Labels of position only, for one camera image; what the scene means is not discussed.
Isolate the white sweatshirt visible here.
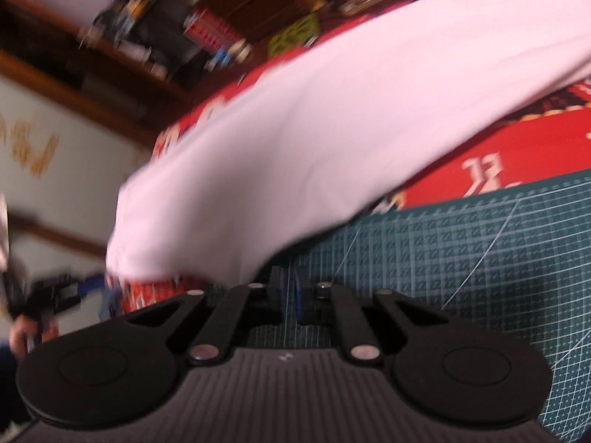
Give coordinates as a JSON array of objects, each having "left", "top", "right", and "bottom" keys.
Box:
[{"left": 105, "top": 0, "right": 590, "bottom": 287}]

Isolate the red Christmas pattern tablecloth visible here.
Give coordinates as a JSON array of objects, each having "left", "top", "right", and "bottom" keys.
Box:
[{"left": 106, "top": 17, "right": 590, "bottom": 313}]

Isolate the person's left hand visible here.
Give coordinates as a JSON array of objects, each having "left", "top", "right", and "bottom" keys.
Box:
[{"left": 9, "top": 315, "right": 59, "bottom": 360}]

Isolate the green cutting mat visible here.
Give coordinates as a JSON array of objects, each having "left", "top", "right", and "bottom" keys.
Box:
[{"left": 273, "top": 170, "right": 590, "bottom": 442}]

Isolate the red couplet box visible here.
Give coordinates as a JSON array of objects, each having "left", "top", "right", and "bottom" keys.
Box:
[{"left": 183, "top": 7, "right": 242, "bottom": 55}]

